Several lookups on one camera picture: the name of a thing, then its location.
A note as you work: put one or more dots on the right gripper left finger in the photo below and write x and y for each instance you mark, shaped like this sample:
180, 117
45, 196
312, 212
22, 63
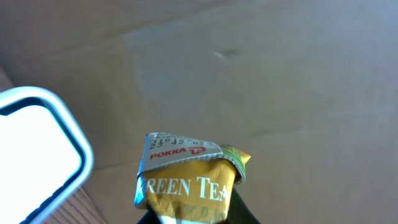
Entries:
149, 218

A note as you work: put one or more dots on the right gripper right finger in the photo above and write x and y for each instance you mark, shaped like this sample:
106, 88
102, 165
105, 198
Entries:
238, 212

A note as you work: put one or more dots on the green juice carton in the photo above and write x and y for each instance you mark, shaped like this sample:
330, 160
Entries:
185, 180

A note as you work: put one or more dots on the white barcode scanner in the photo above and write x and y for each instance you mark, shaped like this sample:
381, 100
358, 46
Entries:
45, 156

